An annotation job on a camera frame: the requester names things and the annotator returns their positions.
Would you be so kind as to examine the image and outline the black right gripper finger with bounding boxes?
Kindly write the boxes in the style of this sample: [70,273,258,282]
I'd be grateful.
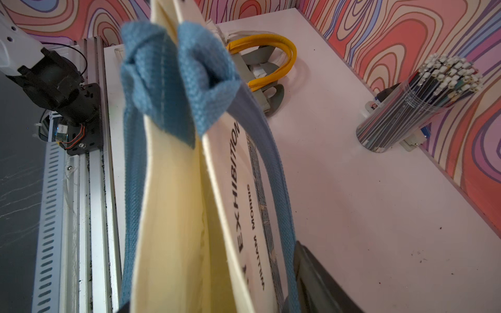
[281,241,362,312]

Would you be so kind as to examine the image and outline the cream blue-handled tote bag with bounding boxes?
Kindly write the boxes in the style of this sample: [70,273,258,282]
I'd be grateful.
[120,1,296,312]

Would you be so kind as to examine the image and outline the olive green canvas bag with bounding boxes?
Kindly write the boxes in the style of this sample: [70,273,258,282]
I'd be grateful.
[230,44,286,117]

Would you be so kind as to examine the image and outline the white yellow-handled bag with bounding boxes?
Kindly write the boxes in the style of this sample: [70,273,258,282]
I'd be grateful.
[226,33,297,92]

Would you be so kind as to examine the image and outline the cream canvas tote bag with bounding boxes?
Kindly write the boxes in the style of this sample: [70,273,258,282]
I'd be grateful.
[121,21,287,66]

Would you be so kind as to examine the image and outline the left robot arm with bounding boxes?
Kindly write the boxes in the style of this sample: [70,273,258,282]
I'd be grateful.
[1,16,103,156]

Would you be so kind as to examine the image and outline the black cup of sticks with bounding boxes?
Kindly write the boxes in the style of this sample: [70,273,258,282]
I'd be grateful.
[356,53,483,153]

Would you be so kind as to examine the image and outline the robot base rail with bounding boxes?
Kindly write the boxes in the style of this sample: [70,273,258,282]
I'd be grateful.
[31,37,122,312]

